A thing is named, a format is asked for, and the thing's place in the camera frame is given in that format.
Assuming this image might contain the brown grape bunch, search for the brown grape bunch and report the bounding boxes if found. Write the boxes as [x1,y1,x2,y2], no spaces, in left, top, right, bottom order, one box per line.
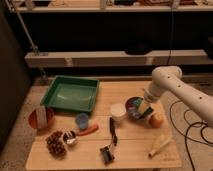
[46,131,66,157]

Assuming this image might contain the orange bowl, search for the orange bowl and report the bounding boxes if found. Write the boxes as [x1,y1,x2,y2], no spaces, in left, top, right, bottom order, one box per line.
[28,106,54,130]

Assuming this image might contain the orange apple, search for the orange apple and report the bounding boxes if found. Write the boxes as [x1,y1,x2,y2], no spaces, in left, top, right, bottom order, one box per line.
[149,113,164,128]

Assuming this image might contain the small black metal cup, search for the small black metal cup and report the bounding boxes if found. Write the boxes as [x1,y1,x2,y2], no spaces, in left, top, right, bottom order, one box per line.
[63,131,77,146]

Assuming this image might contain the white lower shelf beam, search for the white lower shelf beam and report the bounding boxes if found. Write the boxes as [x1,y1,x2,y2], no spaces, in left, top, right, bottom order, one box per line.
[25,50,213,68]

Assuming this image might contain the blue plastic cup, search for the blue plastic cup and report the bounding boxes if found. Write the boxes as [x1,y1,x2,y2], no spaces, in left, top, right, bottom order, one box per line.
[75,113,89,130]

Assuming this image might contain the black handled brush tool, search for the black handled brush tool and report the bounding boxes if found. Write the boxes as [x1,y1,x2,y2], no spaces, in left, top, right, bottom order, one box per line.
[100,117,118,165]

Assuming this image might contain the diagonal metal pole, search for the diagonal metal pole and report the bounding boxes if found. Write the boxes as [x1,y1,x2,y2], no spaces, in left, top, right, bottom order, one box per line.
[8,0,49,85]

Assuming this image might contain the white round container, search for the white round container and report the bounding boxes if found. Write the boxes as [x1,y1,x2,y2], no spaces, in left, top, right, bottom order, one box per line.
[110,103,126,122]

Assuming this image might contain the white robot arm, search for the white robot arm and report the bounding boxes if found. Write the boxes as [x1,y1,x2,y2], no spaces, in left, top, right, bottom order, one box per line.
[143,66,213,128]

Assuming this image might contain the green plastic tray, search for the green plastic tray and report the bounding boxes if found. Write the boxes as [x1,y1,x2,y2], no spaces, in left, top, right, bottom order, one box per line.
[41,76,99,113]

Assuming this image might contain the orange carrot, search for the orange carrot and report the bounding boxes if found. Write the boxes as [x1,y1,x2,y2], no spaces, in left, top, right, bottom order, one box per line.
[77,124,99,136]

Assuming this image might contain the white crumpled cloth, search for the white crumpled cloth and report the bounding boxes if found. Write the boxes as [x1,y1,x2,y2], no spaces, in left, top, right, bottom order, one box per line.
[128,107,141,119]

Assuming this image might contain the black floor cables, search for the black floor cables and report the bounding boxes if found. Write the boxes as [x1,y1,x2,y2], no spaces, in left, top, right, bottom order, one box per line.
[169,99,213,171]

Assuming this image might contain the white upper shelf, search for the white upper shelf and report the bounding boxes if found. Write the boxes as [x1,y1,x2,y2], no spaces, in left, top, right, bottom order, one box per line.
[2,0,213,12]

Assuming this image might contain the purple bowl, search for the purple bowl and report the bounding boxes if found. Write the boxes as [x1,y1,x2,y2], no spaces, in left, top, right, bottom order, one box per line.
[125,97,153,120]

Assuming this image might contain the green sponge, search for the green sponge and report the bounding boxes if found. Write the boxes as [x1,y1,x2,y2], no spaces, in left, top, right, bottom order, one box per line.
[133,97,155,118]

